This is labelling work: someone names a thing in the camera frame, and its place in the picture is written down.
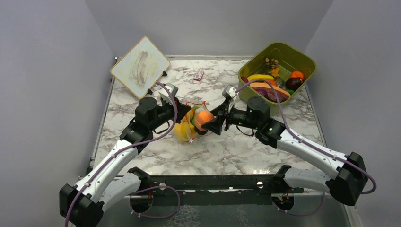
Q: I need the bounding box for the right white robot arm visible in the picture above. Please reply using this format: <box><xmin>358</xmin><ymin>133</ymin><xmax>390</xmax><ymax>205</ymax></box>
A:
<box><xmin>202</xmin><ymin>96</ymin><xmax>368</xmax><ymax>206</ymax></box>

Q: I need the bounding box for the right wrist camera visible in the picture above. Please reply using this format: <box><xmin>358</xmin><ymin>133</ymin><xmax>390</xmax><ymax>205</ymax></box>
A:
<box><xmin>222</xmin><ymin>85</ymin><xmax>237</xmax><ymax>112</ymax></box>

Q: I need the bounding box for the dark twig with brown nuts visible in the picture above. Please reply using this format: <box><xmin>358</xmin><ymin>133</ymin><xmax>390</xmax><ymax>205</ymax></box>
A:
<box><xmin>265</xmin><ymin>58</ymin><xmax>279</xmax><ymax>70</ymax></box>

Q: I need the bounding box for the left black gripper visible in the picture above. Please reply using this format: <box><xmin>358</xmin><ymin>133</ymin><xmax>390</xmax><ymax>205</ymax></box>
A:
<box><xmin>149</xmin><ymin>96</ymin><xmax>192</xmax><ymax>131</ymax></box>

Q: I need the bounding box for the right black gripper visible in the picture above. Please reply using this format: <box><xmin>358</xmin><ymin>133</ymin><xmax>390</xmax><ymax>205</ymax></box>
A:
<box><xmin>202</xmin><ymin>99</ymin><xmax>260</xmax><ymax>135</ymax></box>

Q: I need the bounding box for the yellow toy bell pepper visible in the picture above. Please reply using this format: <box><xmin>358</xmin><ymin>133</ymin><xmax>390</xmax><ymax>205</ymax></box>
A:
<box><xmin>173</xmin><ymin>122</ymin><xmax>193</xmax><ymax>143</ymax></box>

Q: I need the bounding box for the orange toy tangerine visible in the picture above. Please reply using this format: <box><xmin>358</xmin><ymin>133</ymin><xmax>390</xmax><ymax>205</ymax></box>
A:
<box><xmin>290</xmin><ymin>70</ymin><xmax>304</xmax><ymax>80</ymax></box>

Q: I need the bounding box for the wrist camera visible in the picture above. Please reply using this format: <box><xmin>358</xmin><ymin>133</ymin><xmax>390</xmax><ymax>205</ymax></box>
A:
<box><xmin>222</xmin><ymin>85</ymin><xmax>237</xmax><ymax>112</ymax></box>
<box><xmin>157</xmin><ymin>83</ymin><xmax>178</xmax><ymax>105</ymax></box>

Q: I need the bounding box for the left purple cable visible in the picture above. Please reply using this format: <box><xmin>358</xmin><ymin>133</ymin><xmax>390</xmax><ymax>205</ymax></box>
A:
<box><xmin>64</xmin><ymin>81</ymin><xmax>179</xmax><ymax>227</ymax></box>

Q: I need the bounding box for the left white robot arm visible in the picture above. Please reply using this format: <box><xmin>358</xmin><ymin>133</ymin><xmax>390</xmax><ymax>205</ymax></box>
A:
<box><xmin>59</xmin><ymin>97</ymin><xmax>191</xmax><ymax>227</ymax></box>

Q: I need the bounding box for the peach toy fruit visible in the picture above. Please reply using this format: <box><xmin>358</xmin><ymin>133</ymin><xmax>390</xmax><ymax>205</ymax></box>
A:
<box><xmin>195</xmin><ymin>110</ymin><xmax>215</xmax><ymax>128</ymax></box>

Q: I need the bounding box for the small red white box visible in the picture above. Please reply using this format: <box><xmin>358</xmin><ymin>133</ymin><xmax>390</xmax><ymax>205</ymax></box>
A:
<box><xmin>193</xmin><ymin>70</ymin><xmax>204</xmax><ymax>81</ymax></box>

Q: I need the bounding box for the small orange toy pumpkin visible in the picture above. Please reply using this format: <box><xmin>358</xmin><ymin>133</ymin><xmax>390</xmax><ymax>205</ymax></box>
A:
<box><xmin>268</xmin><ymin>79</ymin><xmax>278</xmax><ymax>87</ymax></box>

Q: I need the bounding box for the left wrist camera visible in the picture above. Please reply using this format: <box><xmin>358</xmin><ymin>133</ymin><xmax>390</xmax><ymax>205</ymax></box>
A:
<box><xmin>157</xmin><ymin>83</ymin><xmax>178</xmax><ymax>105</ymax></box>

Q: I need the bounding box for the green toy cucumber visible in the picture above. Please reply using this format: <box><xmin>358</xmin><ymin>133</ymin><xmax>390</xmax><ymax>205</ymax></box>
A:
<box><xmin>286</xmin><ymin>89</ymin><xmax>294</xmax><ymax>95</ymax></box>

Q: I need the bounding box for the red toy steak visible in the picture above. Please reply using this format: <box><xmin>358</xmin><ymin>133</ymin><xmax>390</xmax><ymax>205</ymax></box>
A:
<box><xmin>254</xmin><ymin>87</ymin><xmax>290</xmax><ymax>103</ymax></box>

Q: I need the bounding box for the black toy fruit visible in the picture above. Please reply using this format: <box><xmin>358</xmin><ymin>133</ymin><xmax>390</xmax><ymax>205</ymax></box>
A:
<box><xmin>194</xmin><ymin>127</ymin><xmax>208</xmax><ymax>136</ymax></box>

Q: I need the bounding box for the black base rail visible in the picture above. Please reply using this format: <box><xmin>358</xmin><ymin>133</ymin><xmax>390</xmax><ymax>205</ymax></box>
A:
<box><xmin>129</xmin><ymin>174</ymin><xmax>304</xmax><ymax>210</ymax></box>

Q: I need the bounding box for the clear zip top bag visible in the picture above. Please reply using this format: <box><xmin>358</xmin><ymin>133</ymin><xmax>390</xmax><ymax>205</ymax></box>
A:
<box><xmin>181</xmin><ymin>100</ymin><xmax>212</xmax><ymax>144</ymax></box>

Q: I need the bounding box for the small whiteboard with wooden frame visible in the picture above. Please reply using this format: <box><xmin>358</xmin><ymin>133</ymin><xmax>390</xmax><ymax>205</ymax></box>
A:
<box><xmin>110</xmin><ymin>36</ymin><xmax>170</xmax><ymax>99</ymax></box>

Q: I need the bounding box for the yellow toy banana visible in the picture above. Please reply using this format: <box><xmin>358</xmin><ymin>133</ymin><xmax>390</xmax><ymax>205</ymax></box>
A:
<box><xmin>247</xmin><ymin>74</ymin><xmax>275</xmax><ymax>81</ymax></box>

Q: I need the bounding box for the olive green plastic bin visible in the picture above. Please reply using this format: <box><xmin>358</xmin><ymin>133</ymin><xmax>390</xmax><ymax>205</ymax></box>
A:
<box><xmin>237</xmin><ymin>42</ymin><xmax>317</xmax><ymax>115</ymax></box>

